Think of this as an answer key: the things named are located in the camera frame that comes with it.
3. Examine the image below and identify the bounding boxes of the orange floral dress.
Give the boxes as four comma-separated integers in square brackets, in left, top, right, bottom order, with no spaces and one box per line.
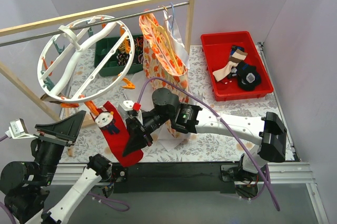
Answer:
[138,13,190,139]

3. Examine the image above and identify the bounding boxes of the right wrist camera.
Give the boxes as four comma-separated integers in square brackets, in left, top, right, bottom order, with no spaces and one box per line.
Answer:
[117,100,141,118]

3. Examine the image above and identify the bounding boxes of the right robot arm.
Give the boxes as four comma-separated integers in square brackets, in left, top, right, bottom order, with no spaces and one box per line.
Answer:
[118,88,287,181]

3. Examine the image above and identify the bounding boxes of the floral table mat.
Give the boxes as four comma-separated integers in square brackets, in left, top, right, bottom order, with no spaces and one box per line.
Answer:
[60,45,281,163]

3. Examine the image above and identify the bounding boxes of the black base bar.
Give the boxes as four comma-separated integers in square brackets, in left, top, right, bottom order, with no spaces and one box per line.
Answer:
[113,162,235,194]

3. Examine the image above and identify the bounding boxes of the white round clip hanger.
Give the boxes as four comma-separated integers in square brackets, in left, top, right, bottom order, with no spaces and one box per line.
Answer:
[37,15,135,104]

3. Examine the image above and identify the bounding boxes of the black sock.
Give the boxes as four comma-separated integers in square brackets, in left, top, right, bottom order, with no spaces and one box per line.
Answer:
[230,45,245,56]
[236,62,262,91]

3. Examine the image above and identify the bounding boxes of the red sock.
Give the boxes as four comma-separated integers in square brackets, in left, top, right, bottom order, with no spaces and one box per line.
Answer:
[91,101,143,167]

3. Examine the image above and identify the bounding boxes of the wooden clothes rack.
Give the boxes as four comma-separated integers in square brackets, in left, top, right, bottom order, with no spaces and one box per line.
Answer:
[0,0,196,158]

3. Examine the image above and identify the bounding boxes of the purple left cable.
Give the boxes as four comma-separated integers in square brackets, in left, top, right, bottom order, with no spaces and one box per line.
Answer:
[0,134,16,224]

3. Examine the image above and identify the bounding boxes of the teal clothes clip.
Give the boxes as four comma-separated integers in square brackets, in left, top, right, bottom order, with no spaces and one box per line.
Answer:
[43,77,55,91]

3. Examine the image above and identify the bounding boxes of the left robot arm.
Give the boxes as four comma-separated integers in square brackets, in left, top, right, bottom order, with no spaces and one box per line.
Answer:
[1,111,112,223]

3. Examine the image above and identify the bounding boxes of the orange clip rim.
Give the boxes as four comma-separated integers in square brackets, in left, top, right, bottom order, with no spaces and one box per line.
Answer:
[122,77,135,90]

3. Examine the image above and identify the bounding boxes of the white shirt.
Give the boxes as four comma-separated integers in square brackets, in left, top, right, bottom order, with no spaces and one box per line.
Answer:
[124,11,190,151]

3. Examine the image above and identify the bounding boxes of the beige brown striped sock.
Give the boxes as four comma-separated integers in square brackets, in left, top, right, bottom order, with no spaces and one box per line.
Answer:
[40,94,58,103]

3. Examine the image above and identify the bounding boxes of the red plastic tray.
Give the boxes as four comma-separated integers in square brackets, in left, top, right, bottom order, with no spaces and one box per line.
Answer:
[201,31,274,101]

